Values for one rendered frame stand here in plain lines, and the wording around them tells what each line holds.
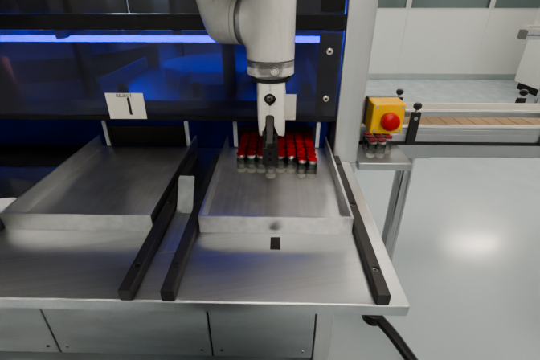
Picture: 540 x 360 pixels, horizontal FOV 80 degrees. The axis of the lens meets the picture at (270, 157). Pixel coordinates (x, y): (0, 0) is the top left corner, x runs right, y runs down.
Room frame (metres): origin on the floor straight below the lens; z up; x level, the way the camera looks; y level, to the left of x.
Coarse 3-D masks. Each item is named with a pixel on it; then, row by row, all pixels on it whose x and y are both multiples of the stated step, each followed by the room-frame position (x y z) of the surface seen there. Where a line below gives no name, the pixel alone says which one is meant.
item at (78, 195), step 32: (96, 160) 0.70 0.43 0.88; (128, 160) 0.70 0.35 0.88; (160, 160) 0.70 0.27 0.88; (32, 192) 0.51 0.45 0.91; (64, 192) 0.55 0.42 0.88; (96, 192) 0.55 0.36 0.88; (128, 192) 0.55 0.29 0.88; (160, 192) 0.55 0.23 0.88; (32, 224) 0.44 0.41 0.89; (64, 224) 0.44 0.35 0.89; (96, 224) 0.44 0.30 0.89; (128, 224) 0.43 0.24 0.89
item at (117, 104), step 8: (112, 96) 0.70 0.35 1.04; (120, 96) 0.70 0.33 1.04; (128, 96) 0.69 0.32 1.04; (136, 96) 0.69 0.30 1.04; (112, 104) 0.70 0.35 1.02; (120, 104) 0.70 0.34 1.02; (136, 104) 0.69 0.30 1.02; (144, 104) 0.69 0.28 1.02; (112, 112) 0.70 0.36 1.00; (120, 112) 0.70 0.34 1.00; (128, 112) 0.70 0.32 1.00; (136, 112) 0.69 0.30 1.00; (144, 112) 0.69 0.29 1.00
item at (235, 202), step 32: (224, 160) 0.69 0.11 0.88; (320, 160) 0.70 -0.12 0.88; (224, 192) 0.55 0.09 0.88; (256, 192) 0.55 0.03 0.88; (288, 192) 0.55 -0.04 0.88; (320, 192) 0.55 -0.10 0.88; (224, 224) 0.43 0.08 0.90; (256, 224) 0.43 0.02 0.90; (288, 224) 0.43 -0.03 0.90; (320, 224) 0.43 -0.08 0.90; (352, 224) 0.43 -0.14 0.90
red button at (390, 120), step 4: (388, 112) 0.67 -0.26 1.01; (392, 112) 0.66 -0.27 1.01; (384, 116) 0.66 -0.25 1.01; (388, 116) 0.65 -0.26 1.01; (392, 116) 0.65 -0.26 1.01; (396, 116) 0.65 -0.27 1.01; (384, 120) 0.65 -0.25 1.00; (388, 120) 0.65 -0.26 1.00; (392, 120) 0.65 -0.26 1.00; (396, 120) 0.65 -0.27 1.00; (384, 124) 0.65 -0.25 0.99; (388, 124) 0.65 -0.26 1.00; (392, 124) 0.65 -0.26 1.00; (396, 124) 0.65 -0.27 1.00; (384, 128) 0.65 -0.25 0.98; (388, 128) 0.65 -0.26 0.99; (392, 128) 0.65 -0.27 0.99; (396, 128) 0.65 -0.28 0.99
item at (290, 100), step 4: (288, 96) 0.69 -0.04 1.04; (292, 96) 0.69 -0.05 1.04; (296, 96) 0.69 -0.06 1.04; (288, 100) 0.69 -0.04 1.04; (292, 100) 0.69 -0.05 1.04; (288, 104) 0.69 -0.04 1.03; (292, 104) 0.69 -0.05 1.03; (288, 108) 0.69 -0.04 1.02; (292, 108) 0.69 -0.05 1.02; (288, 112) 0.69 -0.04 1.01; (292, 112) 0.69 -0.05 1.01; (288, 116) 0.69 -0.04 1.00; (292, 116) 0.69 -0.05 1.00
